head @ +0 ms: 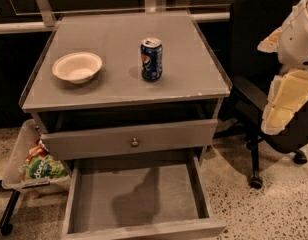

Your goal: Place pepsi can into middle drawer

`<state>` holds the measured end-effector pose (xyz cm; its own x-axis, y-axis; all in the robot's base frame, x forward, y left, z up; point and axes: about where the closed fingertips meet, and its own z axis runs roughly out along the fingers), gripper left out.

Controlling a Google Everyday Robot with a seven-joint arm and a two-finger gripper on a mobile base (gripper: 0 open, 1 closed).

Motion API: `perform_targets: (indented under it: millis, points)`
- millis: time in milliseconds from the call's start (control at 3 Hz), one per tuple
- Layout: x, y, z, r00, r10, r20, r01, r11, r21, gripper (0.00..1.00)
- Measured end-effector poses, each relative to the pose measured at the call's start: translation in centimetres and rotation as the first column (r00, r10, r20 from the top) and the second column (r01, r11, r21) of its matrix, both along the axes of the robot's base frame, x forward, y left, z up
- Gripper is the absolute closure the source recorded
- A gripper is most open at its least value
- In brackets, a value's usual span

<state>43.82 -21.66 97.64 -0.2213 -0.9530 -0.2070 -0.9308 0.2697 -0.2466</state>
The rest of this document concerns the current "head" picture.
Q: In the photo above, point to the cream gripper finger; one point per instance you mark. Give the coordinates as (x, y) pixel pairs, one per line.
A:
(286, 97)
(271, 43)

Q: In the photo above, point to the blue pepsi can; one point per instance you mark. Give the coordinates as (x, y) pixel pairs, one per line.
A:
(151, 55)

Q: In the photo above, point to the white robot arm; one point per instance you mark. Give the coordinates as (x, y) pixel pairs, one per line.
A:
(293, 42)

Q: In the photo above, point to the grey drawer cabinet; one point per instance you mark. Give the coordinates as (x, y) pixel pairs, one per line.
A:
(191, 87)

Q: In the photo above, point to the grey open middle drawer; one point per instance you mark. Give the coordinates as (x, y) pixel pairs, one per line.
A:
(139, 199)

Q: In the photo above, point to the grey upper drawer with knob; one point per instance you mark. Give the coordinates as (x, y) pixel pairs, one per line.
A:
(130, 139)

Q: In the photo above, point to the black office chair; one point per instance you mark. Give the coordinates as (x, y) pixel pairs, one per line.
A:
(251, 72)

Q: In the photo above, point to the white paper bowl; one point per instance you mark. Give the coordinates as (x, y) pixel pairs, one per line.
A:
(77, 68)

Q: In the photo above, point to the metal railing with posts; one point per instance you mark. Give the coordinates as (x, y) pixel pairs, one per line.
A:
(24, 16)

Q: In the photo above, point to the orange snack bag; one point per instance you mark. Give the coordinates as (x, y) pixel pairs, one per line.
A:
(39, 149)

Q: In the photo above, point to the green snack bag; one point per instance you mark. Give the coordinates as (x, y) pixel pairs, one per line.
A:
(39, 167)

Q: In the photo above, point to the clear plastic storage bin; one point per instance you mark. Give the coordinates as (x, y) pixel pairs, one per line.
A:
(13, 175)

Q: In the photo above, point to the black cart leg with wheel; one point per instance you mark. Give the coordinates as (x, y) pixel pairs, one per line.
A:
(5, 226)

